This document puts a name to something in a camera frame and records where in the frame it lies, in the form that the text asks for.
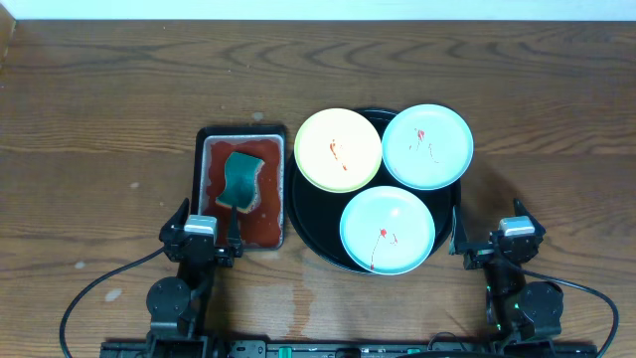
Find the light blue plate front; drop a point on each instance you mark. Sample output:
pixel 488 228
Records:
pixel 387 230

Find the green scrubbing sponge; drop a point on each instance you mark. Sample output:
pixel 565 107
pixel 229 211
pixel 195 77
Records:
pixel 241 182

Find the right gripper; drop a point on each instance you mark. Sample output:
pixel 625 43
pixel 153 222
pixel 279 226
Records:
pixel 478 255

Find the yellow plate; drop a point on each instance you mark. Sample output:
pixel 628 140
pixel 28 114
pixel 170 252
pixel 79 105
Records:
pixel 337 150

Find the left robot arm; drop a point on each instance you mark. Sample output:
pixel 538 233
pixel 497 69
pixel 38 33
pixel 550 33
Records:
pixel 178 304

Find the black rectangular water tray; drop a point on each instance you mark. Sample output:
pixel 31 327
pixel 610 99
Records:
pixel 261 229

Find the light blue plate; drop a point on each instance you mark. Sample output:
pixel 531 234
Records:
pixel 427 147
pixel 387 230

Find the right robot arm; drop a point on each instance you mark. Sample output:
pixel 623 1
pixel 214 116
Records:
pixel 522 312

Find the black round serving tray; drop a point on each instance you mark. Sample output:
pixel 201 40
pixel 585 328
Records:
pixel 315 214

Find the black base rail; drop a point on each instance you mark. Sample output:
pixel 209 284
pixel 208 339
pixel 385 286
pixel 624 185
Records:
pixel 261 349

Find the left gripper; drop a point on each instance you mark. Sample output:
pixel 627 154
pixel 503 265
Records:
pixel 197 249

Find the light blue plate upper right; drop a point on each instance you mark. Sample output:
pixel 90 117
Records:
pixel 427 147

